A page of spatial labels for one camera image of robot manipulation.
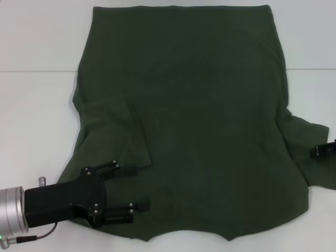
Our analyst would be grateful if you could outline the dark green t-shirt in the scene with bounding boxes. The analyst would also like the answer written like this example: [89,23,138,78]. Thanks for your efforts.
[59,4,336,243]

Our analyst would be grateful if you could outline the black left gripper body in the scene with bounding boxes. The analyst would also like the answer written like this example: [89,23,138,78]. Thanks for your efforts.
[24,167,108,228]

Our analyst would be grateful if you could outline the left arm cable with plug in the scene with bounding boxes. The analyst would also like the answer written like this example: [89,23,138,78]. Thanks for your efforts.
[0,222,58,241]

